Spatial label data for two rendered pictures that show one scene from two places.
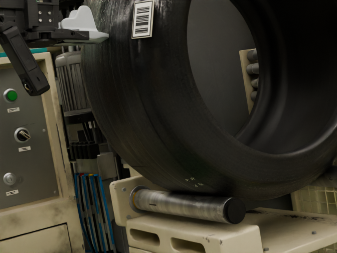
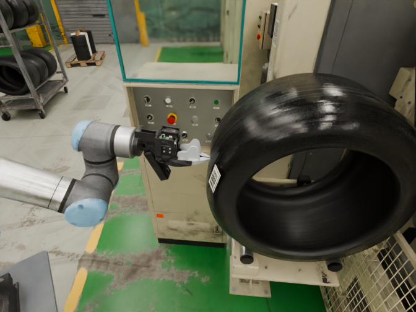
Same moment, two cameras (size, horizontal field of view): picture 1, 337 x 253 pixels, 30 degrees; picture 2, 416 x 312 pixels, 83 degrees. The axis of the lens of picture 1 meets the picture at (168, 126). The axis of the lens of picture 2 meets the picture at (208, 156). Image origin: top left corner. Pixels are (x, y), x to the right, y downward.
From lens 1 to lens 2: 0.85 m
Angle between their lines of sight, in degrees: 46
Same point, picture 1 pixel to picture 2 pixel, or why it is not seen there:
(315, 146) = (313, 256)
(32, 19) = (157, 153)
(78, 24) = (188, 155)
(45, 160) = not seen: hidden behind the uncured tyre
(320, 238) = (296, 279)
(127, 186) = not seen: hidden behind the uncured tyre
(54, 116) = not seen: hidden behind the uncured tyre
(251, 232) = (252, 268)
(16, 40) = (150, 158)
